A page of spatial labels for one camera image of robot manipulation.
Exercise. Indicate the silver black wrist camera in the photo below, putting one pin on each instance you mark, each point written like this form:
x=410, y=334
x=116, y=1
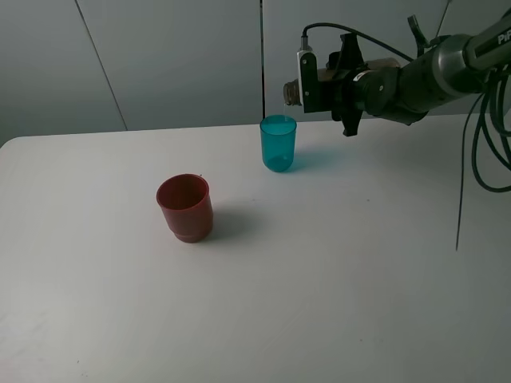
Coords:
x=308, y=81

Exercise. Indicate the teal translucent plastic cup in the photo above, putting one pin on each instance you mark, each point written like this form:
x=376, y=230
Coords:
x=277, y=134

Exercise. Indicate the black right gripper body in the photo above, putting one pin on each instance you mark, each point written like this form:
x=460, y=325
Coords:
x=371, y=87

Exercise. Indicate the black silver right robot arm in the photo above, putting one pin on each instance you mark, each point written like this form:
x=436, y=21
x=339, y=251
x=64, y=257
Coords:
x=446, y=69

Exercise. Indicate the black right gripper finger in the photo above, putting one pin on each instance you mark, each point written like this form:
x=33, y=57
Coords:
x=348, y=58
x=349, y=117

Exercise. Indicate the smoky translucent plastic bottle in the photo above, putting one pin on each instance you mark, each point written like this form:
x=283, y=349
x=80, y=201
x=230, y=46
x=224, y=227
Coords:
x=293, y=94

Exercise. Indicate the red plastic cup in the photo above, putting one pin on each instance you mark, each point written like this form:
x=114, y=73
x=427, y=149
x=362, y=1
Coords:
x=186, y=205

